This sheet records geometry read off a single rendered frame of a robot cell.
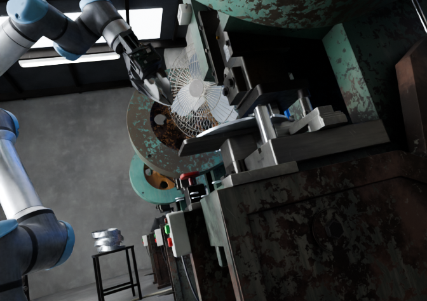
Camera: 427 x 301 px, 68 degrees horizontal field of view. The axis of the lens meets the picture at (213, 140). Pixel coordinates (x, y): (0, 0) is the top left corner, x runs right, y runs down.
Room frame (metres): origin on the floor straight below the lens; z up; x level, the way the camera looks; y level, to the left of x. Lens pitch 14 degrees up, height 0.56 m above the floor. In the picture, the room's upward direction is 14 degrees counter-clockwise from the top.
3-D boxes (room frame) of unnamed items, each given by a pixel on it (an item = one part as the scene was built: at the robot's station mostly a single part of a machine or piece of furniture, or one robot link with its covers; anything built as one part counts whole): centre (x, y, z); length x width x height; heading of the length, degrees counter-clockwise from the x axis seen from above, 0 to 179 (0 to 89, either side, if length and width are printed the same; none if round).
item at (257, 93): (0.92, -0.20, 0.86); 0.20 x 0.16 x 0.05; 16
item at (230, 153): (0.87, -0.03, 0.72); 0.25 x 0.14 x 0.14; 106
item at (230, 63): (0.91, -0.16, 1.04); 0.17 x 0.15 x 0.30; 106
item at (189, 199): (1.15, 0.11, 0.62); 0.10 x 0.06 x 0.20; 16
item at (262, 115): (0.71, -0.12, 0.75); 0.03 x 0.03 x 0.10; 16
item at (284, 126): (0.92, -0.19, 0.76); 0.15 x 0.09 x 0.05; 16
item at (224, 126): (0.88, -0.07, 0.78); 0.29 x 0.29 x 0.01
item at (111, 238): (3.61, 1.38, 0.40); 0.45 x 0.40 x 0.79; 28
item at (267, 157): (0.92, -0.20, 0.68); 0.45 x 0.30 x 0.06; 16
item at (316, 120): (0.76, -0.24, 0.76); 0.17 x 0.06 x 0.10; 16
